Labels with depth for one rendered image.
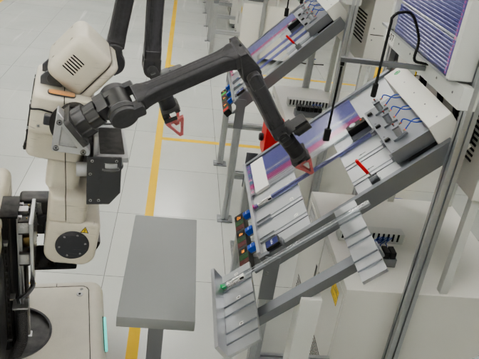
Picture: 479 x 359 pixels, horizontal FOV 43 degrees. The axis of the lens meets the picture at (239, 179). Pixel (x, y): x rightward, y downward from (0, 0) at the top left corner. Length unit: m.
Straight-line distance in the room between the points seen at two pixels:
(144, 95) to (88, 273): 1.59
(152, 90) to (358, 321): 1.12
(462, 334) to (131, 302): 1.20
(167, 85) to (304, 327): 0.78
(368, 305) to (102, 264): 1.46
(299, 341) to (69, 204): 0.80
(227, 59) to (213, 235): 1.88
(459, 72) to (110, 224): 2.20
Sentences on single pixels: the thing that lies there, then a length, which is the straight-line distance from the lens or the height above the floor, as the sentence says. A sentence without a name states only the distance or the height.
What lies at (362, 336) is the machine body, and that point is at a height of 0.42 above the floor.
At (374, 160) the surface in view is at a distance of 2.08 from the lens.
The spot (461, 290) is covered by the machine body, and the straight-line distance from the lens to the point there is 2.34.
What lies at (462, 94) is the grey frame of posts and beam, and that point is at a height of 1.36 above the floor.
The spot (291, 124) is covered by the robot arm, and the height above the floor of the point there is 1.08.
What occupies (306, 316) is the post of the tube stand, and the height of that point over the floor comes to 0.75.
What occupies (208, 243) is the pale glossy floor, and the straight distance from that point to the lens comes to 3.35.
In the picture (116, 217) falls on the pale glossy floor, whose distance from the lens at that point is 3.52.
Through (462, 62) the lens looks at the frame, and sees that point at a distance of 1.85.
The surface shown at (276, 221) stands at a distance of 2.13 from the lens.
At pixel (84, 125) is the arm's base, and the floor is 1.20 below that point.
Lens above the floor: 1.85
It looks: 27 degrees down
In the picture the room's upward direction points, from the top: 8 degrees clockwise
